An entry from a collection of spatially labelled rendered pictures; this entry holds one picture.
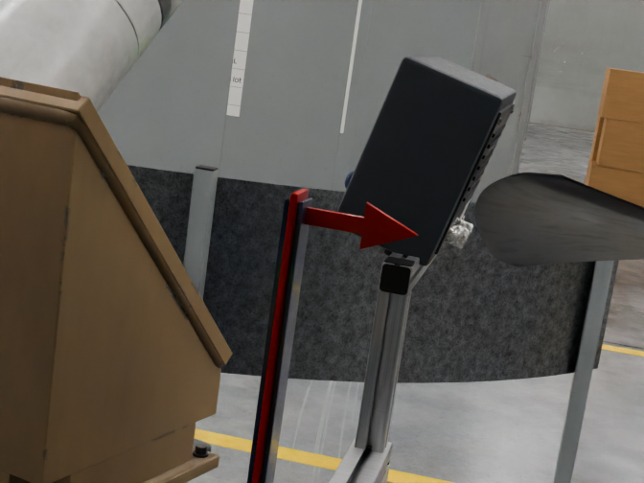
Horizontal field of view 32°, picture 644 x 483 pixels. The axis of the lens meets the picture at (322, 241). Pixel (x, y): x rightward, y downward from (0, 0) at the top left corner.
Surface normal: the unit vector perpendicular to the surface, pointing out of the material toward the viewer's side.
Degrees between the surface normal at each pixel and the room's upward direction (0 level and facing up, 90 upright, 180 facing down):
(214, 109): 90
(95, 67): 88
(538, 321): 90
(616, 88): 90
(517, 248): 156
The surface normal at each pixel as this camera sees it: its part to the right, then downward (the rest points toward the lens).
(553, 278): 0.57, 0.24
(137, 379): 0.86, 0.21
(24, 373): -0.48, 0.11
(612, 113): -0.17, 0.17
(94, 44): 0.77, 0.04
